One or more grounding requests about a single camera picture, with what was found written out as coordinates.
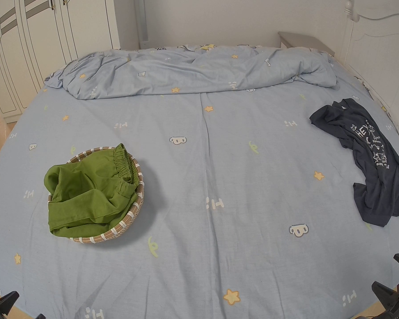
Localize dark blue printed T-shirt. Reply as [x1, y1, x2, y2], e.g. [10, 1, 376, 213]
[309, 98, 399, 227]

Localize round woven basket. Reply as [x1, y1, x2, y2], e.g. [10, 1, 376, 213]
[47, 146, 145, 245]

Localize bed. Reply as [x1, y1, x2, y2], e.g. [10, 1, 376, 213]
[0, 0, 399, 319]

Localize white wardrobe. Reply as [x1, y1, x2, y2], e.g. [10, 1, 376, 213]
[0, 0, 121, 124]

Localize white vertical pipe cover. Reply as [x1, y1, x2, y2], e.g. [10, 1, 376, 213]
[133, 0, 150, 49]

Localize pale blue quilt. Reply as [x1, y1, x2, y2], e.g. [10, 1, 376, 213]
[45, 43, 340, 100]

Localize green shorts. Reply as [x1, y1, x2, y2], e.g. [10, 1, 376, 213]
[43, 143, 143, 239]

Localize grey bedside table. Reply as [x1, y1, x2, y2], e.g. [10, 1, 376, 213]
[278, 31, 334, 56]

